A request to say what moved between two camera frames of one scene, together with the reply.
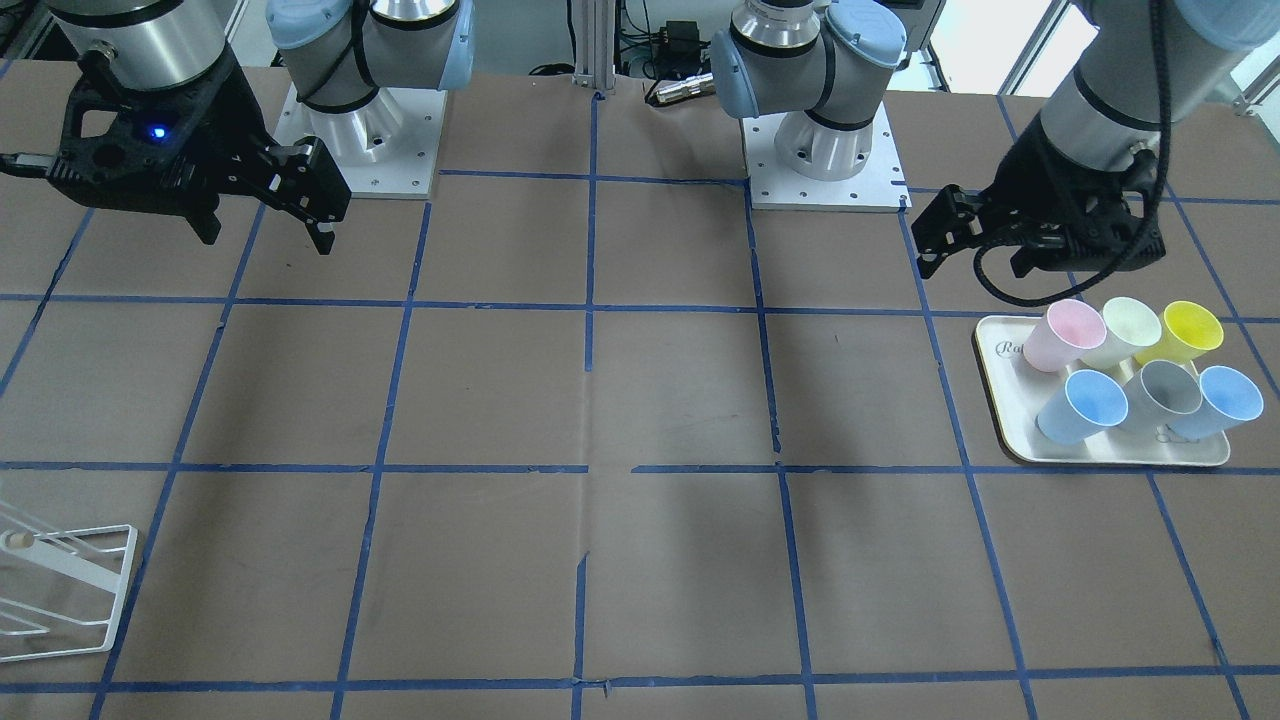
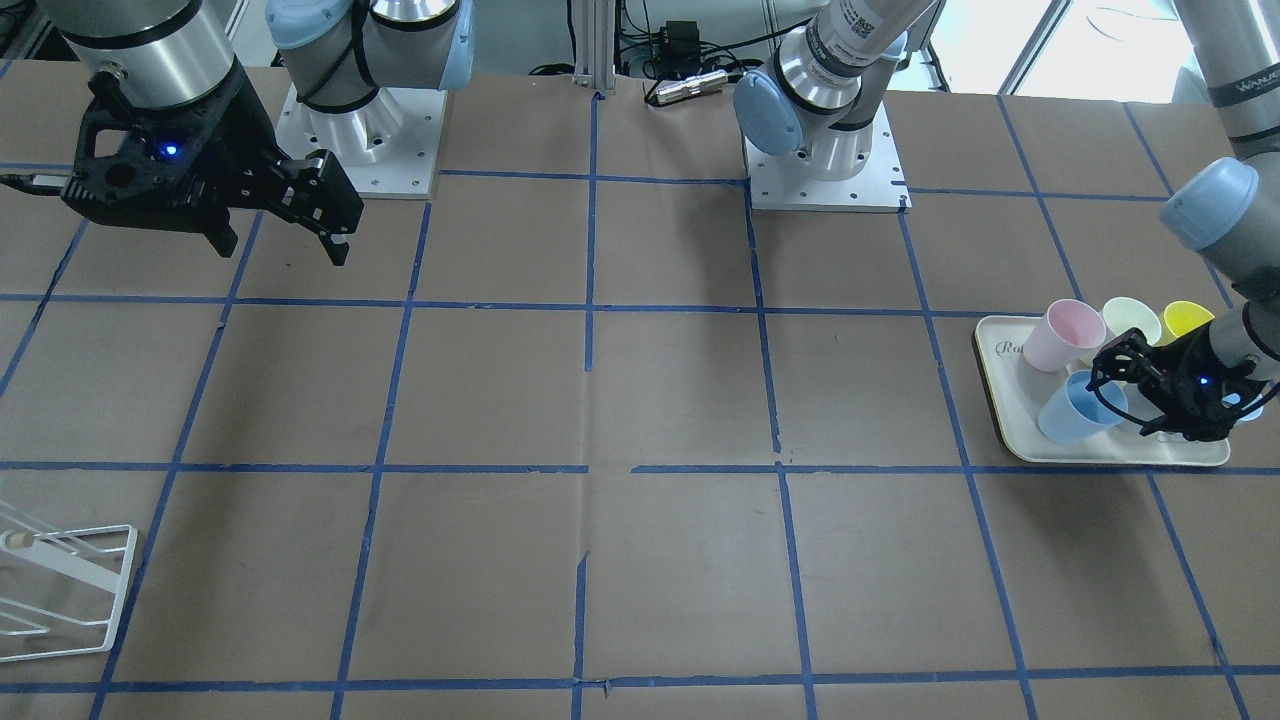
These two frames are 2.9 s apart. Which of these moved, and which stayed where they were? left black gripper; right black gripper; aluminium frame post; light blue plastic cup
Moved: left black gripper
Stayed: aluminium frame post; light blue plastic cup; right black gripper
